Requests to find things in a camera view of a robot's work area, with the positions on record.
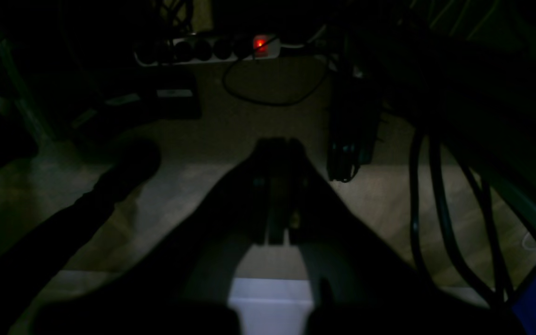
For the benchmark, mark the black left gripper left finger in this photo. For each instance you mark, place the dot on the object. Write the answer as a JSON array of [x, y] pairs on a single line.
[[181, 286]]

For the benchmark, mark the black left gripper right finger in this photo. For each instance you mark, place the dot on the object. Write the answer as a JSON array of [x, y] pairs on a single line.
[[360, 285]]

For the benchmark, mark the dark robot arm link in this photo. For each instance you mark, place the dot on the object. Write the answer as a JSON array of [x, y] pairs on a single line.
[[29, 265]]

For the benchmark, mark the white power strip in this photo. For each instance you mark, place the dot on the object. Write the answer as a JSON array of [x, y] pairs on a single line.
[[203, 49]]

